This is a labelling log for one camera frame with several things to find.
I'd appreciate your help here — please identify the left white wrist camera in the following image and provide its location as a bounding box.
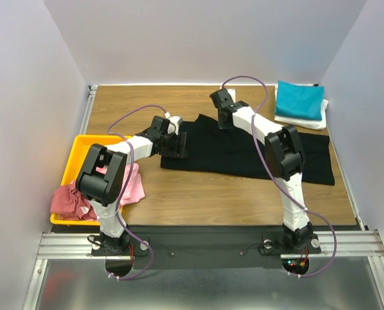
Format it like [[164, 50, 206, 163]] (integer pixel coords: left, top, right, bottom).
[[164, 112, 183, 135]]

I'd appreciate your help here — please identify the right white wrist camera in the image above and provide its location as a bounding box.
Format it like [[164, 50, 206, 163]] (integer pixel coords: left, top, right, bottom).
[[220, 87, 236, 101]]

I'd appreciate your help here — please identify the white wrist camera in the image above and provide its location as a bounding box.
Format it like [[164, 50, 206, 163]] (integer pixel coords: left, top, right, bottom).
[[164, 112, 183, 135], [220, 87, 236, 101]]

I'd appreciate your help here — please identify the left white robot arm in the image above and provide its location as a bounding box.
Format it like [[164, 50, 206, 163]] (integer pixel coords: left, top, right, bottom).
[[76, 114, 187, 251]]

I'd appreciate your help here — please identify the teal folded t shirt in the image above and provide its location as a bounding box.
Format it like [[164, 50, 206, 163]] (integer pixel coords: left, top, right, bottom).
[[275, 81, 325, 121]]

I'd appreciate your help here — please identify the yellow plastic bin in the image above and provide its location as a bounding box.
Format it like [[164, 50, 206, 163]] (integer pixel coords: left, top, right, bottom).
[[50, 134, 123, 227]]

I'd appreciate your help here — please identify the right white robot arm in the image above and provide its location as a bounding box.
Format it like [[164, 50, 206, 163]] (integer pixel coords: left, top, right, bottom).
[[209, 88, 313, 250]]

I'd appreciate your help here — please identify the light pink t shirt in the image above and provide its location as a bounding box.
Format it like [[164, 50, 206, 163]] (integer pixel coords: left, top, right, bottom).
[[96, 163, 147, 207]]

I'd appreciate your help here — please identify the dark red t shirt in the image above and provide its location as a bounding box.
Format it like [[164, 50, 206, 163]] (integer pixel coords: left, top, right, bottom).
[[50, 180, 97, 221]]

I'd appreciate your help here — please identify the white folded t shirt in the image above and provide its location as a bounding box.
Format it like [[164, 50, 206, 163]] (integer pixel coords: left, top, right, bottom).
[[274, 86, 328, 130]]

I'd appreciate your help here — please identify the aluminium frame rail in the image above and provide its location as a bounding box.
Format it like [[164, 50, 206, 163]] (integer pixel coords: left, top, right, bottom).
[[22, 84, 99, 310]]

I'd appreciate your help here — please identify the black t shirt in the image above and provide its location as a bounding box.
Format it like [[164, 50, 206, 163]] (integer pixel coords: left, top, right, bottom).
[[160, 114, 335, 186]]

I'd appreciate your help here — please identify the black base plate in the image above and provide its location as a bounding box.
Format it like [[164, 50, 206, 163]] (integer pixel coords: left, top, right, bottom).
[[87, 225, 321, 273]]

